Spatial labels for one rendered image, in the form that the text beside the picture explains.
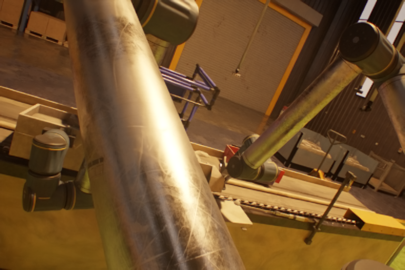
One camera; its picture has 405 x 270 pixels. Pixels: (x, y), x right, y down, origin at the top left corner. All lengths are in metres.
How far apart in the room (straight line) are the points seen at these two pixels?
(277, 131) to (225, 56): 11.27
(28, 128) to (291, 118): 1.14
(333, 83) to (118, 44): 0.83
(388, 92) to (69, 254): 1.75
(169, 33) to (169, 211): 0.60
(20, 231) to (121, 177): 1.45
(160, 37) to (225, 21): 11.50
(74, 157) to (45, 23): 9.20
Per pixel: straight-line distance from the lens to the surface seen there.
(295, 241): 2.21
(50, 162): 1.01
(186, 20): 0.79
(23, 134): 1.43
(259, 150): 1.21
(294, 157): 6.34
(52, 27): 10.42
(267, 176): 1.40
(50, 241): 1.73
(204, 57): 12.08
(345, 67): 1.07
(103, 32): 0.45
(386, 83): 1.21
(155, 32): 0.78
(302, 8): 13.43
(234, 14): 12.40
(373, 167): 8.42
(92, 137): 0.34
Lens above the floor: 1.55
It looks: 14 degrees down
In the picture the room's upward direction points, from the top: 24 degrees clockwise
